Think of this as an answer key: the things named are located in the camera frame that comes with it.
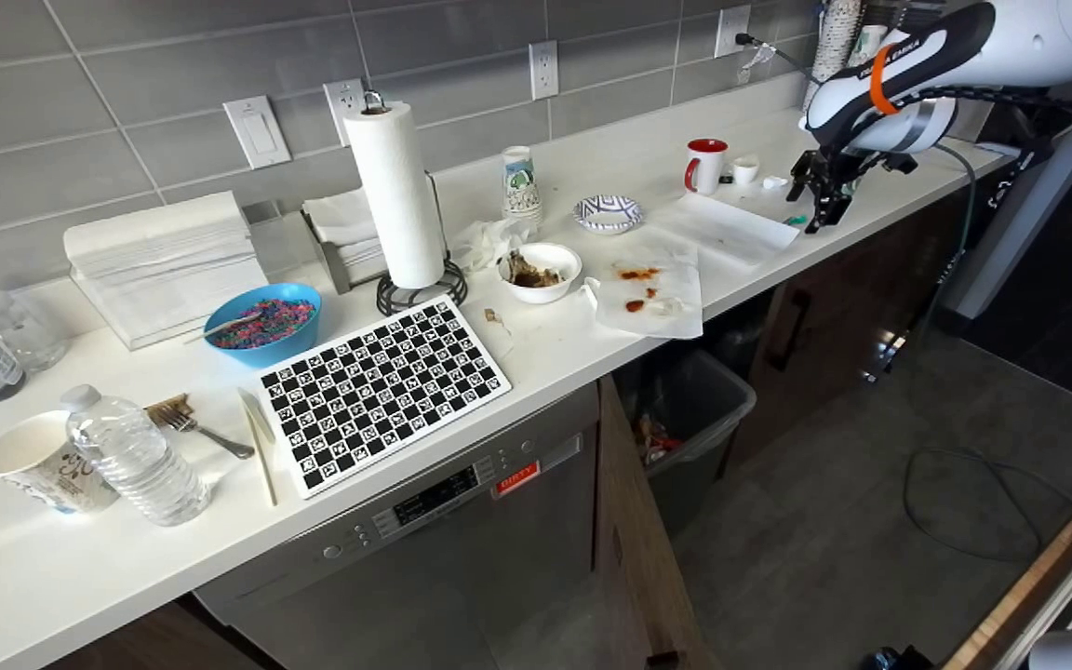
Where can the patterned paper cup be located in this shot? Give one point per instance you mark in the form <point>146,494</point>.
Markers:
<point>37,467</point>

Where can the blue bowl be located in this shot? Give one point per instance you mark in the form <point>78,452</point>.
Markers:
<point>264,325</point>

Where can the grey robot stand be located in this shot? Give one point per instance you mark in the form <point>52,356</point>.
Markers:
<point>1031,211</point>

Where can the white wall outlet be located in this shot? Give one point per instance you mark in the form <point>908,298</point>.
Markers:
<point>345,109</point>
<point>732,30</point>
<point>544,70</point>

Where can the white mug red inside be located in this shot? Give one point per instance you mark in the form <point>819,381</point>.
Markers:
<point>703,169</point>

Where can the white bowl with food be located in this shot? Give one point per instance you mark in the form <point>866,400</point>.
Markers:
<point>537,268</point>

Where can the grey trash bin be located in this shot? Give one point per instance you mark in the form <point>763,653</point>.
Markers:
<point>703,412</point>

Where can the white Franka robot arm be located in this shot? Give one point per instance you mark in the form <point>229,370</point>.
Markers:
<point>922,77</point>

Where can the small green item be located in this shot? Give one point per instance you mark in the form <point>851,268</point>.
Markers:
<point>796,221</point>

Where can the white napkin stack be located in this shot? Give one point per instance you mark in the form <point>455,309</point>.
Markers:
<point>341,237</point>

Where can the white rectangular container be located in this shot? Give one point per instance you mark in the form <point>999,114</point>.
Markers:
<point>165,266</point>

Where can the brown food scrap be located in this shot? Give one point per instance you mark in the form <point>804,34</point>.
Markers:
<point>170,412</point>

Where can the white wall switch plate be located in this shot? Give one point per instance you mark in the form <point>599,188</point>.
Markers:
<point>253,130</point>

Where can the open cabinet door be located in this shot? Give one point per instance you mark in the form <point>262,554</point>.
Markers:
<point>635,521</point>

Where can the stained white paper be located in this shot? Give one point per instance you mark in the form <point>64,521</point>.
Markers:
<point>647,292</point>

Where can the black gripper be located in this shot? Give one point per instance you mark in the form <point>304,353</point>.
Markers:
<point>858,165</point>

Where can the small patterned dish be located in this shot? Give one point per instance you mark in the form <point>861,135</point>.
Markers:
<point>608,214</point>

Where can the crumpled clear plastic wrap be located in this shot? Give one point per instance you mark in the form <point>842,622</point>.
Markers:
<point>484,240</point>

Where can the white cup green label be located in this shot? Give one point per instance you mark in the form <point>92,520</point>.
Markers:
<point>517,181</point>

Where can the steel dishwasher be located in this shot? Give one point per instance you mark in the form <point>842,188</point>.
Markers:
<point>438,535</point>

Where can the black white checkerboard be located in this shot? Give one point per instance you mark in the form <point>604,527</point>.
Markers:
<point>379,393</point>

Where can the white paper towel roll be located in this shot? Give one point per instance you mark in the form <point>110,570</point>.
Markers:
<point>397,199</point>

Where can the orange trash wrapper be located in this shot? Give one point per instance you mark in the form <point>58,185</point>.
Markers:
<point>655,438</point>

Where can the small white cup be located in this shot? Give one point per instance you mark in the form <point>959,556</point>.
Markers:
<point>747,174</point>

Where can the wooden frame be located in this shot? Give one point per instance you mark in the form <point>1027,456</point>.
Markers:
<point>1031,582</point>

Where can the wooden chopstick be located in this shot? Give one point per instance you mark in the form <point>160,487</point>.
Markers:
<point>262,448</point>

